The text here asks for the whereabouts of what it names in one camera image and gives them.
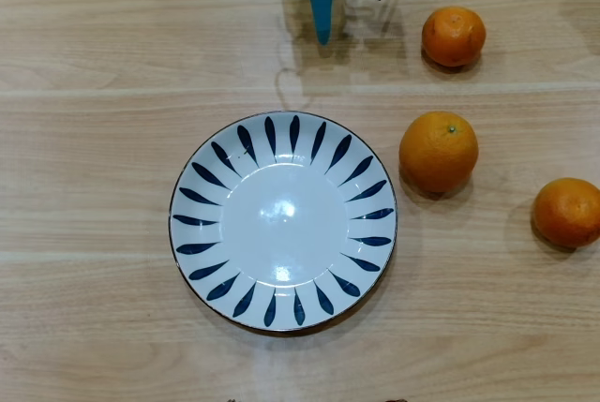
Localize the small orange with wrinkled top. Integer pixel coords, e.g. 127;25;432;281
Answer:
421;6;488;68

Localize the large orange with green stem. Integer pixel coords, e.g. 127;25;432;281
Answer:
398;111;480;194

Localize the small reddish smooth orange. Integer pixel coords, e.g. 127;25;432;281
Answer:
532;177;600;249

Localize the white plate with blue petals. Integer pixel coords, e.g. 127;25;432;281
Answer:
168;110;398;334

